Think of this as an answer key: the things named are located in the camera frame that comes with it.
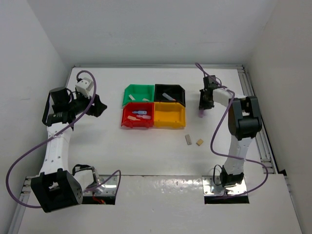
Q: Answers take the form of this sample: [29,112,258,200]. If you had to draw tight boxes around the beige staple box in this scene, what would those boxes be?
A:
[185,135,192,145]

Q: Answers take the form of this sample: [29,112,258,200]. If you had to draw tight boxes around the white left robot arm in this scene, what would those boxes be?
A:
[31,86,107,213]

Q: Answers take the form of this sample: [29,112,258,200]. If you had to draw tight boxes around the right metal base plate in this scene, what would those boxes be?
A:
[202,175,247,197]

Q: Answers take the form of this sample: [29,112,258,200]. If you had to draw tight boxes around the black plastic bin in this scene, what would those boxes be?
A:
[154,84,186,107]

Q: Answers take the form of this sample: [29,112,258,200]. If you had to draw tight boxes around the tan eraser block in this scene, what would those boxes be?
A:
[196,139,203,146]

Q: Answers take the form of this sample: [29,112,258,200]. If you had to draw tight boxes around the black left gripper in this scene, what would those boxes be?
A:
[67,89,106,117]

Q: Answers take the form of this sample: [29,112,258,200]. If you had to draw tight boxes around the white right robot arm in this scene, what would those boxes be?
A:
[199,75,262,187]

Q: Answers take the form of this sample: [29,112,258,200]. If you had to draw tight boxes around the metal base plate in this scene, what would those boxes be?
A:
[202,175,247,197]
[83,175,118,196]

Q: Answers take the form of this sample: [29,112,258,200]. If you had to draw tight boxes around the red plastic bin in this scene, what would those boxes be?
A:
[121,102,155,128]

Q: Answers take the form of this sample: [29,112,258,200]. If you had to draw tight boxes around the yellow plastic bin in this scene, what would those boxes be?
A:
[154,102,186,129]

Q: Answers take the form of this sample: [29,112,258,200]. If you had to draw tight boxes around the green plastic bin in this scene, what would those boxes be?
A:
[122,84,155,107]

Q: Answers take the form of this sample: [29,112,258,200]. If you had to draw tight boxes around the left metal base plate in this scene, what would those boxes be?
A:
[83,175,118,196]

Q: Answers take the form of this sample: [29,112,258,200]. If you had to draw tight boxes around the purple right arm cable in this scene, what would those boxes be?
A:
[195,62,269,199]

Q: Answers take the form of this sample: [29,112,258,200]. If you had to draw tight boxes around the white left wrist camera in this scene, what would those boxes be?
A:
[75,78,94,98]

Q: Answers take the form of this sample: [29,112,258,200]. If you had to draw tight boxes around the orange correction tape dispenser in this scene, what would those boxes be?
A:
[127,116,138,121]

